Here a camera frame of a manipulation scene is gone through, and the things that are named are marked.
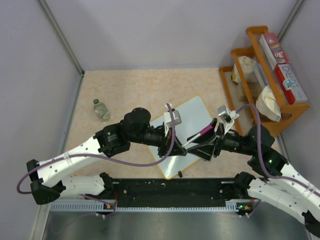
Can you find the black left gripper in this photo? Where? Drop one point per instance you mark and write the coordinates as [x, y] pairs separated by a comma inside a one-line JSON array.
[[163, 149]]

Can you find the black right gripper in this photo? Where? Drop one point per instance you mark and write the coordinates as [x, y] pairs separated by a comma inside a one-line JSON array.
[[204, 151]]

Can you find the purple-capped whiteboard marker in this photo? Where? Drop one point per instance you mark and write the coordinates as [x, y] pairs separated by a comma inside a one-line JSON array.
[[197, 135]]

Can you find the yellow-framed whiteboard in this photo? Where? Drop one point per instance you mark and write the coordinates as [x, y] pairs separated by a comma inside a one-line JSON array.
[[195, 116]]

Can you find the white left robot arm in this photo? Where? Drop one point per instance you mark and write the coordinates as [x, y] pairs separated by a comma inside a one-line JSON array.
[[51, 179]]

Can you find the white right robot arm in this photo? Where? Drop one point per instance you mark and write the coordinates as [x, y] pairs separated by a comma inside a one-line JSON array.
[[283, 187]]

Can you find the orange wooden rack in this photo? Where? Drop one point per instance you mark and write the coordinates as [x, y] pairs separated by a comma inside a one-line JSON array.
[[251, 85]]

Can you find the crumpled beige cloth front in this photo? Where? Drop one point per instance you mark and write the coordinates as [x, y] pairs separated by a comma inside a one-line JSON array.
[[267, 105]]

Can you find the small yellow white box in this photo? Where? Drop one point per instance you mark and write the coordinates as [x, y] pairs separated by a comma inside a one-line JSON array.
[[235, 75]]

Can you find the clear plastic bottle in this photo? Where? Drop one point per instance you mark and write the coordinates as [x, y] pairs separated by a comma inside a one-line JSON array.
[[101, 110]]

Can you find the red white box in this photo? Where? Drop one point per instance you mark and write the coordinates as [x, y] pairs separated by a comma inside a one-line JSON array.
[[289, 84]]

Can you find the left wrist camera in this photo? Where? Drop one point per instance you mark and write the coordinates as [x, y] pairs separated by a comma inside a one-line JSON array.
[[170, 118]]

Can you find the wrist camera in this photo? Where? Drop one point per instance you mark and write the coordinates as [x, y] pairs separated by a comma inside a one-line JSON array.
[[170, 118], [228, 117]]

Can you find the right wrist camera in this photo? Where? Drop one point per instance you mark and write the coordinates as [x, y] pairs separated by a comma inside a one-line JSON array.
[[228, 117]]

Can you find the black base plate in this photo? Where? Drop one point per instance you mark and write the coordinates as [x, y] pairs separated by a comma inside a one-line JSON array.
[[173, 193]]

